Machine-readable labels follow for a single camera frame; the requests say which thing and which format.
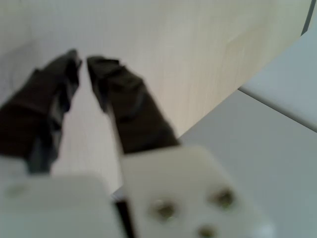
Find black-taped gripper left finger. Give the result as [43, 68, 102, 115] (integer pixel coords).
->
[0, 48, 83, 174]

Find black-taped gripper right finger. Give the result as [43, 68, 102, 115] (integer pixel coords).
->
[86, 55, 276, 238]

